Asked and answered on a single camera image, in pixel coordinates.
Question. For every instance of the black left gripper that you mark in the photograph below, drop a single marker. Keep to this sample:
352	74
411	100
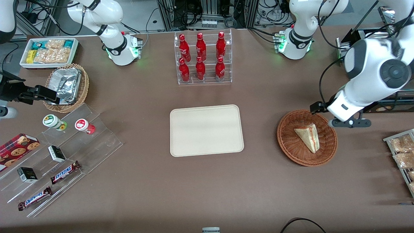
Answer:
317	107

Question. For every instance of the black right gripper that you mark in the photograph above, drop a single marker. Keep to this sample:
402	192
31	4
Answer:
12	91

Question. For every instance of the triangle sandwich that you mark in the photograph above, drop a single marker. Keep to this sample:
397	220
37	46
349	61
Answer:
309	137

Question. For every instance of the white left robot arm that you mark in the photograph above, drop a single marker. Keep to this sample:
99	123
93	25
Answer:
372	64

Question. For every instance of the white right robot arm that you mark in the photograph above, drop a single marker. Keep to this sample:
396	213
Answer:
113	38

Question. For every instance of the light tan wicker basket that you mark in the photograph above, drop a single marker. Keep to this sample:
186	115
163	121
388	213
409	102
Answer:
84	87

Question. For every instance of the brown round wicker basket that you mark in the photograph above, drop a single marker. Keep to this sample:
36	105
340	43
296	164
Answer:
291	145

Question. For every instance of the beige plastic tray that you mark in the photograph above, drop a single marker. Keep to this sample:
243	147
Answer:
207	131

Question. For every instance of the silver foil package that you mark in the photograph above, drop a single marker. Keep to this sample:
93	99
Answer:
66	84

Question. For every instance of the green label white cup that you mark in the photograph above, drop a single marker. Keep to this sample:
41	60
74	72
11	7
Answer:
51	121

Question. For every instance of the clear bag of crackers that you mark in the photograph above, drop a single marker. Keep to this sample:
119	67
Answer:
61	55
42	56
55	44

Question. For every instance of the yellow snack packet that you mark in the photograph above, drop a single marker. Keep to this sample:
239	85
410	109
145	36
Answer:
30	56

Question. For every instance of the red label white cup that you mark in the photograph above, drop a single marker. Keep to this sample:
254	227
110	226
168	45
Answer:
82	125

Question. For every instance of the bagged fried snack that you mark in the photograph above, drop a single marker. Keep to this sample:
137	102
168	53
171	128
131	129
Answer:
412	187
404	160
411	175
402	144

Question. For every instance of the white rectangular snack bin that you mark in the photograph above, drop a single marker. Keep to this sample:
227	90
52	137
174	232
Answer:
75	51

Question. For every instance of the teal snack packet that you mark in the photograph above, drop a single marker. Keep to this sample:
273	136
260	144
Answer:
38	45
68	44

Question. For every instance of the black food warmer cabinet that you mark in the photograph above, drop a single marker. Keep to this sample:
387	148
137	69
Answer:
404	97

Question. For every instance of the small black carton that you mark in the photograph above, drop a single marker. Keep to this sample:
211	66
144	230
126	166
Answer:
27	174
56	154

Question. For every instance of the red cookie box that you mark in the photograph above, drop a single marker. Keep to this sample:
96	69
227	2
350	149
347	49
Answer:
16	149

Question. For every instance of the clear acrylic stepped shelf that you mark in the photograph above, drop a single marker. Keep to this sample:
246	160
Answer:
97	142

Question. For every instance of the snickers chocolate bar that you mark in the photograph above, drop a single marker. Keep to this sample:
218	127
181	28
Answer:
64	172
35	198

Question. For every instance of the red cola bottle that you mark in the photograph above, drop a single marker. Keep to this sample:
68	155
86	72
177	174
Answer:
221	45
184	48
184	71
201	47
220	69
200	69

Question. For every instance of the clear acrylic bottle rack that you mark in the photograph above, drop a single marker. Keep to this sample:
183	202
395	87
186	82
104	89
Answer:
208	81

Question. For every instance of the white power strip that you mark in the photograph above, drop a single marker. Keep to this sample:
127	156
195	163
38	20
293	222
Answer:
209	24

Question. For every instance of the small grey device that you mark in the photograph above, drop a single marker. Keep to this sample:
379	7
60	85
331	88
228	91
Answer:
211	230

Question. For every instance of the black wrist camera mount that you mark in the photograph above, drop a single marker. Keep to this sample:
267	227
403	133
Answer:
318	107

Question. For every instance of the aluminium frame rack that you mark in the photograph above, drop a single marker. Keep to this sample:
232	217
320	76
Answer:
168	14

